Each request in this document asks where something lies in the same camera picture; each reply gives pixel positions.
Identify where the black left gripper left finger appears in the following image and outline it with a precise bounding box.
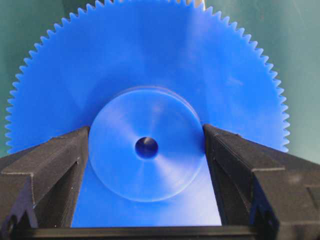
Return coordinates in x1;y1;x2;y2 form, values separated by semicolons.
0;126;90;240

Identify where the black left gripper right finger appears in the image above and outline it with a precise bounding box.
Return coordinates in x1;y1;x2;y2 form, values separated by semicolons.
203;124;320;240

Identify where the large blue plastic gear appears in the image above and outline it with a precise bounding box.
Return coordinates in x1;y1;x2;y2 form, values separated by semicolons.
7;0;288;227

